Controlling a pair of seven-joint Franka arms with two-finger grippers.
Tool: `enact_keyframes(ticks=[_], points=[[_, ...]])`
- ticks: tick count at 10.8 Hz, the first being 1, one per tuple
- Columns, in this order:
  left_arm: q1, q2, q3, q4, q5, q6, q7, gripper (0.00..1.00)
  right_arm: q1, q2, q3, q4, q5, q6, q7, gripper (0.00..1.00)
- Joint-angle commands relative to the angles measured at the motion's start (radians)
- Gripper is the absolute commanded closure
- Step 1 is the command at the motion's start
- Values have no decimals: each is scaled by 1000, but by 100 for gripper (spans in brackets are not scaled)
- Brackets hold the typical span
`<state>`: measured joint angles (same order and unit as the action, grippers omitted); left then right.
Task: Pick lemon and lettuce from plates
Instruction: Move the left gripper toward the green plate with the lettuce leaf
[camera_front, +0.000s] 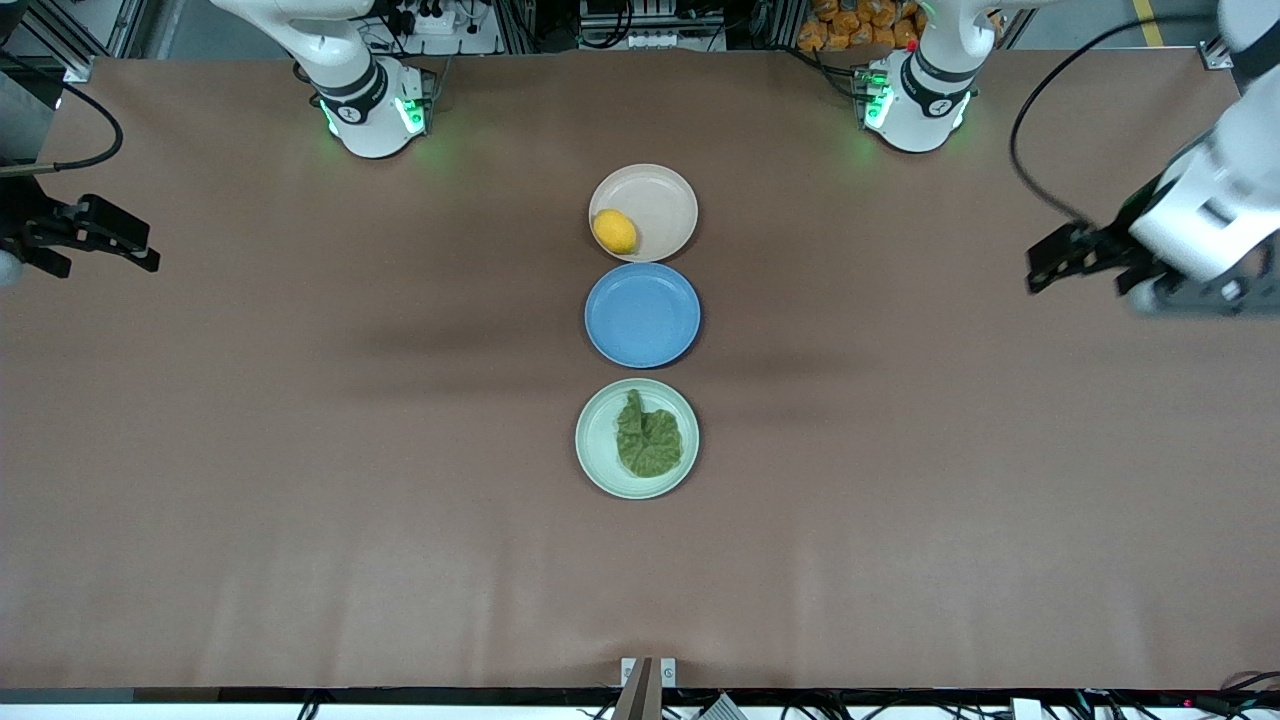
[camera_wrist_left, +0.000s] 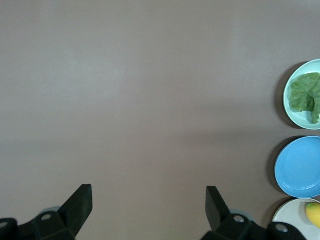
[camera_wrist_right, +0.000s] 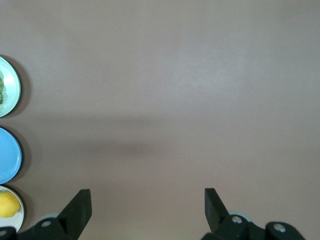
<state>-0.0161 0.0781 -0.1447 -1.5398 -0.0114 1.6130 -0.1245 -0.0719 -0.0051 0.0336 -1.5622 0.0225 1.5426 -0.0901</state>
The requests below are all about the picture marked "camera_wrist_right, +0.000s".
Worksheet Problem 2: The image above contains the pale green round plate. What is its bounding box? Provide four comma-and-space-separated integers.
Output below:
0, 55, 23, 118

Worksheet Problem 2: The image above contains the green lettuce leaf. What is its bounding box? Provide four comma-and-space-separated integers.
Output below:
0, 71, 6, 106

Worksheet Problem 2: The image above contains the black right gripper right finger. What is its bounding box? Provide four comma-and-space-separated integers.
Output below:
201, 187, 306, 240

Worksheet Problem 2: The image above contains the yellow lemon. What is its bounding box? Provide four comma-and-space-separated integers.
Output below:
0, 191, 21, 218

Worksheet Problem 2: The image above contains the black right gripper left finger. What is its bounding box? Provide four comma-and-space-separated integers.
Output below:
0, 189, 93, 240

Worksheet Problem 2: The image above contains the beige round plate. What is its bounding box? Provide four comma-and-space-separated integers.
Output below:
0, 184, 25, 234

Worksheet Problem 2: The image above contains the blue round plate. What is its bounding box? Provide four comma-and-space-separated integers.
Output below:
0, 126, 23, 185

